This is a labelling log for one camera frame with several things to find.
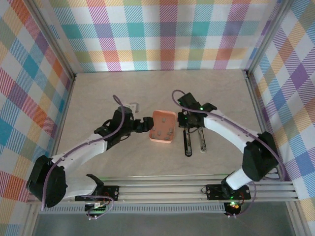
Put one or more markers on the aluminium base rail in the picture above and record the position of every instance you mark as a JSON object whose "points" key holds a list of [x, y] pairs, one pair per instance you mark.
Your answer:
{"points": [[160, 190]]}

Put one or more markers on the aluminium side rail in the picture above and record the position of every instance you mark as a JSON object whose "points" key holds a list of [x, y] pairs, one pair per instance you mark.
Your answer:
{"points": [[65, 108], [257, 108]]}

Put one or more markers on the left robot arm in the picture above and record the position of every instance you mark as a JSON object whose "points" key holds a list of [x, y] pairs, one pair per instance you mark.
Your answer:
{"points": [[78, 155]]}

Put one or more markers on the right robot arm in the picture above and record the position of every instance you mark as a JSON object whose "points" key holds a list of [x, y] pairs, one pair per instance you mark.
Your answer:
{"points": [[229, 132]]}

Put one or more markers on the black stapler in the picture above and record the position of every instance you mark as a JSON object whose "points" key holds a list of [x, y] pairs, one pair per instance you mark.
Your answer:
{"points": [[188, 145]]}

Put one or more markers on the aluminium frame post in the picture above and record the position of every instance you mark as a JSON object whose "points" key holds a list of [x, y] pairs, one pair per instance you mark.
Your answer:
{"points": [[267, 37], [51, 37]]}

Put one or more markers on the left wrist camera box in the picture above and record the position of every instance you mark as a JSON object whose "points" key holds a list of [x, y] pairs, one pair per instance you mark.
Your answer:
{"points": [[133, 107]]}

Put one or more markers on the orange plastic tray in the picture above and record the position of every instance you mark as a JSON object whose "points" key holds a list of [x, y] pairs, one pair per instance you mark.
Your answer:
{"points": [[162, 126]]}

